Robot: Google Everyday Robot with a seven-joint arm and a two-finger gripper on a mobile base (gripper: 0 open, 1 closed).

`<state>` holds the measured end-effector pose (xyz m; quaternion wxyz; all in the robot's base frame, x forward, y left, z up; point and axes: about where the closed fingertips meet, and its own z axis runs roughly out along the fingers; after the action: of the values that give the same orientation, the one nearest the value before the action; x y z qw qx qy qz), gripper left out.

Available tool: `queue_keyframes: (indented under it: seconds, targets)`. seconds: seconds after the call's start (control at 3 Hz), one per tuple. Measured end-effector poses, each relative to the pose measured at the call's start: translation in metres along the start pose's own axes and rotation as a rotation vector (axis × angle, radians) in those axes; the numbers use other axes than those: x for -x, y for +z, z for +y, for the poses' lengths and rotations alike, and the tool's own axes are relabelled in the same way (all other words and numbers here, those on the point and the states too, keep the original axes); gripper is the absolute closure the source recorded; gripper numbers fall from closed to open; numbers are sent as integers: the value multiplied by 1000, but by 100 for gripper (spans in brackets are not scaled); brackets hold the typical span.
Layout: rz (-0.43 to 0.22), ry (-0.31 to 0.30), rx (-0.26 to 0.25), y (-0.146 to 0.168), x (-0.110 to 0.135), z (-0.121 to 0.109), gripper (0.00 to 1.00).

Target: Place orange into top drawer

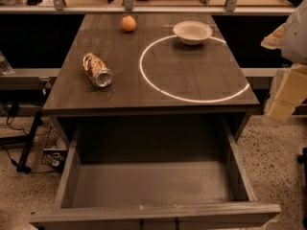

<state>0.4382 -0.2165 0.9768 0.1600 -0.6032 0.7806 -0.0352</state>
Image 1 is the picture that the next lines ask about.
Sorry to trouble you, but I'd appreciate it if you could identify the grey metal railing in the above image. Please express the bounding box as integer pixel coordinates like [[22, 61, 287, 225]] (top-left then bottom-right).
[[0, 0, 307, 16]]

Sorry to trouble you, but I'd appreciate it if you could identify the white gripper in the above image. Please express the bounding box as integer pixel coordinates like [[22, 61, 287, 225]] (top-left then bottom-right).
[[261, 0, 307, 123]]

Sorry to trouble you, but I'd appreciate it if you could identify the crushed golden drink can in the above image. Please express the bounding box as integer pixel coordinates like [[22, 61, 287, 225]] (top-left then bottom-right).
[[83, 53, 113, 88]]

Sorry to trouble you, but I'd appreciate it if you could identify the white paper bowl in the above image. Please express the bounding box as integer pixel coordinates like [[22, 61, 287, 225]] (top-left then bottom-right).
[[173, 21, 213, 45]]

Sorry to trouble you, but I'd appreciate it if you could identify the black stand leg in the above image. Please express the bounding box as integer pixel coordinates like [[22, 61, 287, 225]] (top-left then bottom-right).
[[16, 112, 42, 173]]

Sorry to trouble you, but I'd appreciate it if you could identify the wire mesh basket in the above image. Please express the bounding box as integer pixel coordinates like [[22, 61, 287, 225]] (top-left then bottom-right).
[[41, 127, 68, 173]]

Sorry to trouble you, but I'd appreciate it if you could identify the clear plastic bottle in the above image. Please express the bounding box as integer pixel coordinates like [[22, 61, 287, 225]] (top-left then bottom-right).
[[0, 51, 14, 75]]

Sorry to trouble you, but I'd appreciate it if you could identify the open grey top drawer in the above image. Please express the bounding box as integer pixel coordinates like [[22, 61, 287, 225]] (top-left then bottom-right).
[[30, 114, 281, 230]]

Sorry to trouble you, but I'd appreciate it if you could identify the orange fruit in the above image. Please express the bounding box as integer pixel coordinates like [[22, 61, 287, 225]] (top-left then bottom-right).
[[122, 15, 136, 33]]

